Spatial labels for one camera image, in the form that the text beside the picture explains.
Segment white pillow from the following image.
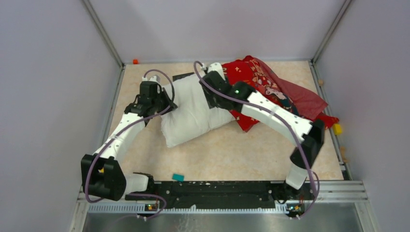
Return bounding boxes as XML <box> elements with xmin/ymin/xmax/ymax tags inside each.
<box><xmin>161</xmin><ymin>73</ymin><xmax>234</xmax><ymax>147</ymax></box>

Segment red patterned pillowcase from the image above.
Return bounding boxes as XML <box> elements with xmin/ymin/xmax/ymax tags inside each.
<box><xmin>222</xmin><ymin>55</ymin><xmax>339</xmax><ymax>129</ymax></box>

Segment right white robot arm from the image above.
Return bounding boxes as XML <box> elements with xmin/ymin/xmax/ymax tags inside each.
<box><xmin>199</xmin><ymin>71</ymin><xmax>325</xmax><ymax>199</ymax></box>

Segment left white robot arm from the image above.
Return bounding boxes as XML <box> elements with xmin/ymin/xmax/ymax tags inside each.
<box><xmin>81</xmin><ymin>76</ymin><xmax>177</xmax><ymax>203</ymax></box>

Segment teal small block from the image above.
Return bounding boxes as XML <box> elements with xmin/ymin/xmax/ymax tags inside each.
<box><xmin>172</xmin><ymin>174</ymin><xmax>185</xmax><ymax>182</ymax></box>

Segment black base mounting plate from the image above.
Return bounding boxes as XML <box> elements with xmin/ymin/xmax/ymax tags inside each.
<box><xmin>125</xmin><ymin>181</ymin><xmax>313</xmax><ymax>209</ymax></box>

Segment yellow small block right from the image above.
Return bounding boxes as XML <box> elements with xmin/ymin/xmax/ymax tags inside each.
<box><xmin>332</xmin><ymin>123</ymin><xmax>343</xmax><ymax>135</ymax></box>

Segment wooden peg lower right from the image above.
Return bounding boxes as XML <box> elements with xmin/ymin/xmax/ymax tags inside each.
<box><xmin>339</xmin><ymin>146</ymin><xmax>349</xmax><ymax>163</ymax></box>

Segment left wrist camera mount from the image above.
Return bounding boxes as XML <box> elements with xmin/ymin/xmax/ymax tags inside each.
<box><xmin>142</xmin><ymin>75</ymin><xmax>161</xmax><ymax>84</ymax></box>

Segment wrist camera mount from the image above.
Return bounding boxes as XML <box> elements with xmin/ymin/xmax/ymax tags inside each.
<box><xmin>142</xmin><ymin>75</ymin><xmax>161</xmax><ymax>84</ymax></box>
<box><xmin>200</xmin><ymin>62</ymin><xmax>226</xmax><ymax>80</ymax></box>

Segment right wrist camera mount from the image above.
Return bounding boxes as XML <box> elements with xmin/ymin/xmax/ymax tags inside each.
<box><xmin>200</xmin><ymin>62</ymin><xmax>226</xmax><ymax>80</ymax></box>

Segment aluminium front rail frame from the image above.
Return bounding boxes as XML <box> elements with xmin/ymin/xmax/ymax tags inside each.
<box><xmin>69</xmin><ymin>180</ymin><xmax>381</xmax><ymax>232</ymax></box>

